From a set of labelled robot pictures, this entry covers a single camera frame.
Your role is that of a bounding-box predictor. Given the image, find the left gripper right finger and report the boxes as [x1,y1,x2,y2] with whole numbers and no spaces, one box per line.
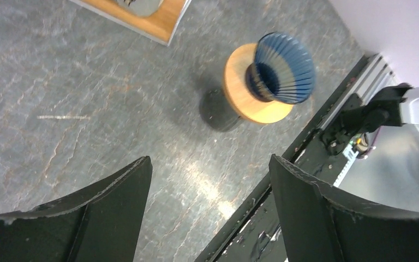
[269,154,419,261]

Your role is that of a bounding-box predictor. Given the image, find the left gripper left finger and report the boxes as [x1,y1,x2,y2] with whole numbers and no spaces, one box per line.
[0,156,153,261]

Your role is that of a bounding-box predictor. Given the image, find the wooden ring dripper stand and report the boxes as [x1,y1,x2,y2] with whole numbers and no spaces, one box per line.
[223,43,294,124]

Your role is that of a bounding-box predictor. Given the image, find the blue ribbed coffee dripper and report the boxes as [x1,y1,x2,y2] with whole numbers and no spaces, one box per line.
[245,32,316,105]

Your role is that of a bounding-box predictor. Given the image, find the dark glass carafe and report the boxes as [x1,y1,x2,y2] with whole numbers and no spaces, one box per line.
[199,89,243,133]

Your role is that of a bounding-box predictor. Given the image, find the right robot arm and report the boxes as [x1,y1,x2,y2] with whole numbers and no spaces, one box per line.
[320,83,419,156]

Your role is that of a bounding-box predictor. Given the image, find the grey canister lower shelf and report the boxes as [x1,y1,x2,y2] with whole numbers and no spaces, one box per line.
[116,0,163,17]

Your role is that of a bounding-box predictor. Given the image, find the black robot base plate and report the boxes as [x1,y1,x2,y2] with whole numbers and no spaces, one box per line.
[194,94,362,262]

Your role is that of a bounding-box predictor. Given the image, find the aluminium rail frame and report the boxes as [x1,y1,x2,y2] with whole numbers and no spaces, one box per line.
[318,53,419,189]

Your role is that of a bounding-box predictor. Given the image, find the white wire shelf rack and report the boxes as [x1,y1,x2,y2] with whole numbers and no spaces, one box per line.
[73,1,191,46]

